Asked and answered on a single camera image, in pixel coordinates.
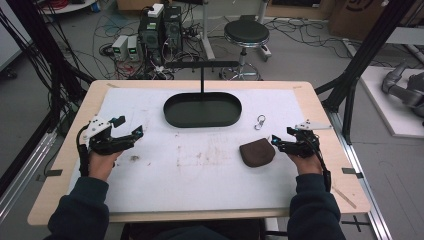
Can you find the thin wooden stick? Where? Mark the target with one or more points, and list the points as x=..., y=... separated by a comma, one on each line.
x=344, y=197

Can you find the white platform board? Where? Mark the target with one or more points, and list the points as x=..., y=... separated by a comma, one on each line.
x=386, y=103

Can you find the black computer tower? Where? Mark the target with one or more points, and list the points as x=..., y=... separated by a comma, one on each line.
x=150, y=36
x=172, y=28

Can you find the person's right hand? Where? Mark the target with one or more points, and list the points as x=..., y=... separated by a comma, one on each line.
x=308, y=165

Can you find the cardboard box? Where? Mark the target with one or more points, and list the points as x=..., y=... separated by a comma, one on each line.
x=361, y=15

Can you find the brown pouch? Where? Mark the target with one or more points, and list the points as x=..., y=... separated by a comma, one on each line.
x=257, y=152

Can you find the dark tape strip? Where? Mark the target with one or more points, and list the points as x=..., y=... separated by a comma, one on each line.
x=54, y=173
x=351, y=171

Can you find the black oval tray with rack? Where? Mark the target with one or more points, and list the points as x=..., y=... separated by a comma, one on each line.
x=202, y=110

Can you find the grey power supply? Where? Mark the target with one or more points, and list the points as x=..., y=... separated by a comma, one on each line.
x=120, y=47
x=133, y=47

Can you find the white table mat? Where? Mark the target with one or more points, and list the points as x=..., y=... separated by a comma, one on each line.
x=186, y=180

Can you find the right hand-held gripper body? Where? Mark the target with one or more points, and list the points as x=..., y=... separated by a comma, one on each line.
x=305, y=143

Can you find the white box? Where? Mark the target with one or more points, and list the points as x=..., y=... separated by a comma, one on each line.
x=155, y=10

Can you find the black round stool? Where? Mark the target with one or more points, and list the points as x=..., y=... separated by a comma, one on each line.
x=246, y=33

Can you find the person's left hand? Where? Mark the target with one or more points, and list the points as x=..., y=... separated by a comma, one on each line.
x=101, y=165

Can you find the aluminium rail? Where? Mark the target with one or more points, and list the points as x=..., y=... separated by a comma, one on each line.
x=365, y=186
x=23, y=173

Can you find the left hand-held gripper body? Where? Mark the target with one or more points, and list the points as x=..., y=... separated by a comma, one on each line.
x=100, y=141

